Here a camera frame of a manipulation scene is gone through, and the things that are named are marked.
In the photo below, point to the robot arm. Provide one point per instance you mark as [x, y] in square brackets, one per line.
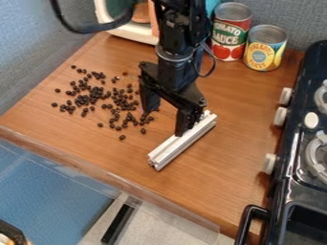
[176, 28]

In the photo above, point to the pile of black bits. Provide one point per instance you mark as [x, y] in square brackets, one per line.
[102, 97]

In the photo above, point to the toy microwave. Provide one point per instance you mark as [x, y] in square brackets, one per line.
[127, 19]

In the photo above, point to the yellow pineapple can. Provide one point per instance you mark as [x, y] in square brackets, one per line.
[264, 48]

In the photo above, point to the red tomato can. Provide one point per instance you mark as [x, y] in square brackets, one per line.
[230, 32]

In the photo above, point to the white bar tool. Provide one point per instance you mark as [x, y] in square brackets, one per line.
[181, 143]

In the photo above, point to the toy stove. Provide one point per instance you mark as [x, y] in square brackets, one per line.
[298, 150]

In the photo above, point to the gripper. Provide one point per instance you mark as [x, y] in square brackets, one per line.
[174, 76]

